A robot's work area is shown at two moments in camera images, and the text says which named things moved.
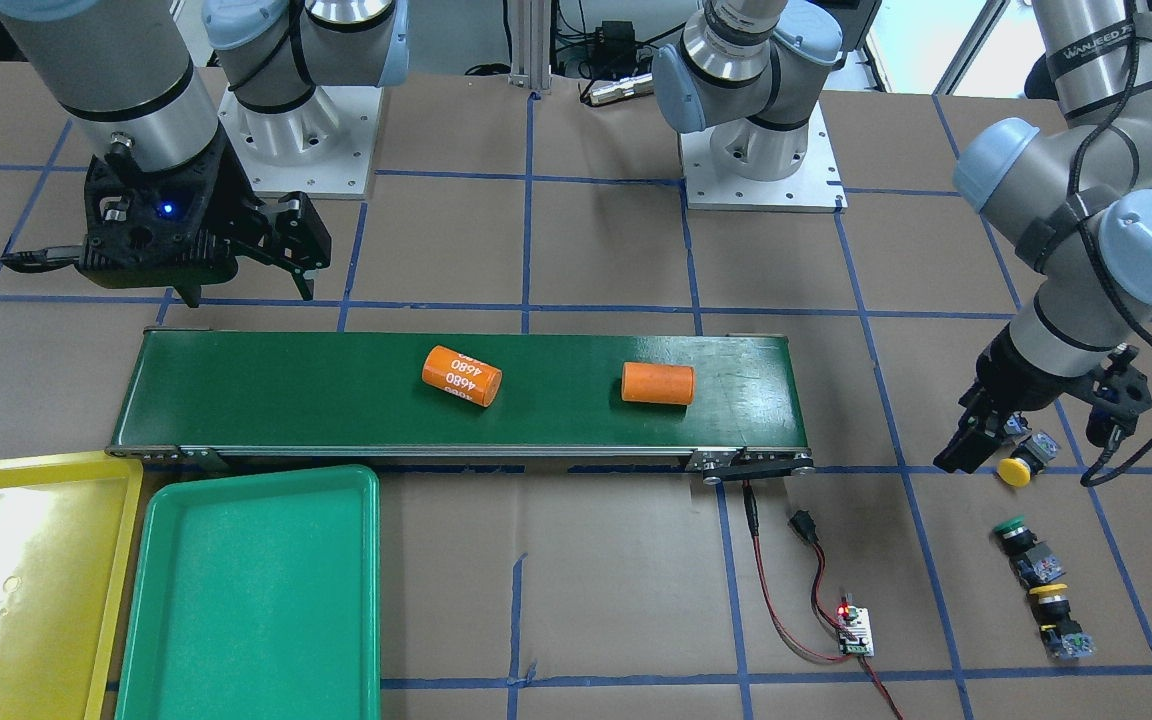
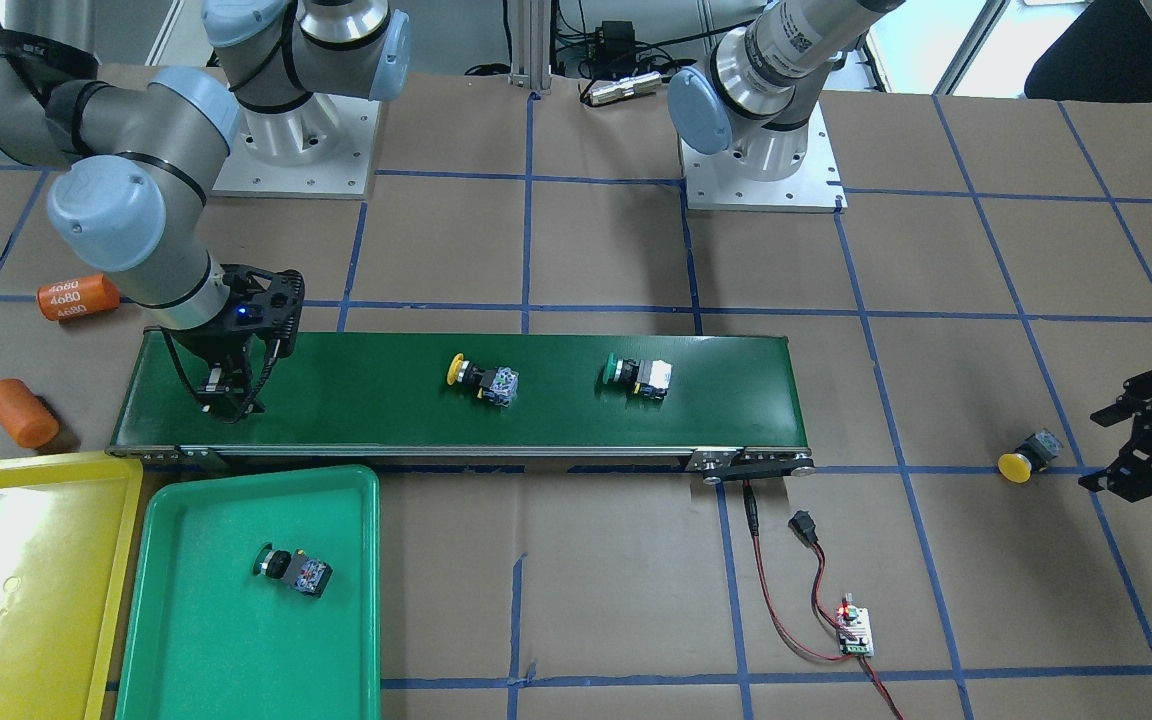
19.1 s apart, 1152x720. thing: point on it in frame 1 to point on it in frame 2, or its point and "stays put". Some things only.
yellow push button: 1060,631 to 498,384
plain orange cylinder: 658,383 to 23,414
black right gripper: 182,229 to 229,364
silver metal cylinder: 622,89 stays put
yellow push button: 1028,459 stays put
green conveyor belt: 219,392 stays put
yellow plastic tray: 32,560 stays put
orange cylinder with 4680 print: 461,375 to 88,294
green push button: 1033,559 to 652,378
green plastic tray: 257,598 stays put
